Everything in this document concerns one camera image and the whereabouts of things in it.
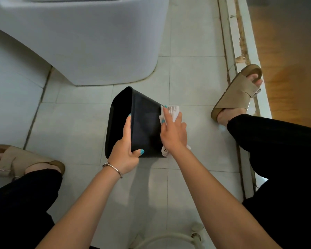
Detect person's right hand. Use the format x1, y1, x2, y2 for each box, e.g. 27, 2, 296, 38
160, 106, 188, 155

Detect person's left hand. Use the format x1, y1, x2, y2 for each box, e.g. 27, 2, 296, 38
107, 113, 145, 175

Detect white cleaning cloth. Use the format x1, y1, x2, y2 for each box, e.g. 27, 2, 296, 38
159, 105, 191, 157

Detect black plastic waste bin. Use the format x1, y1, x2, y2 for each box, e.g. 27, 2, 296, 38
104, 86, 171, 159

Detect person's left forearm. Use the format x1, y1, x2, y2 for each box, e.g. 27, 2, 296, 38
36, 166, 122, 249

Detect person's right forearm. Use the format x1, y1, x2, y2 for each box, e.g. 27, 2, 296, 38
171, 146, 282, 249

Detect person's right beige sandal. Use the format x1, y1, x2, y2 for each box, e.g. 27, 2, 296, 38
210, 64, 264, 127

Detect person's beige sandal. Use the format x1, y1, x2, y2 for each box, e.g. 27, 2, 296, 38
210, 64, 264, 127
0, 144, 66, 179

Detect person's left beige sandal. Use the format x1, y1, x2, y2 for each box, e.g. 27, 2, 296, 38
0, 144, 66, 179

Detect person's black trousers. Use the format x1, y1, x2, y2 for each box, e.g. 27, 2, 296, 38
0, 114, 311, 249

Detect white door threshold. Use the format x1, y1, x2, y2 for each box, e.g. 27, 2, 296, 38
217, 0, 273, 200

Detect white toilet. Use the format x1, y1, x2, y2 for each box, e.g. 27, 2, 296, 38
0, 0, 171, 86

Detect silver bracelet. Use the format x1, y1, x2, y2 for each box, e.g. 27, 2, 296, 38
102, 162, 123, 179

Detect white curved plastic strap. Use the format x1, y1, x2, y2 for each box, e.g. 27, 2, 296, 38
129, 221, 205, 249

